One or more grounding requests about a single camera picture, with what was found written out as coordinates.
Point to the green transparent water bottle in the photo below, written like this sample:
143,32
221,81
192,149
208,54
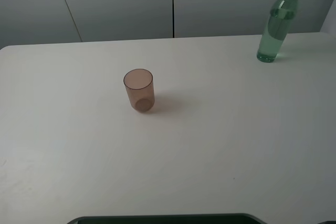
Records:
281,15

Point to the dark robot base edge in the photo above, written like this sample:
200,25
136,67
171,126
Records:
173,219

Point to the pink transparent plastic cup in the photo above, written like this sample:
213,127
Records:
140,89

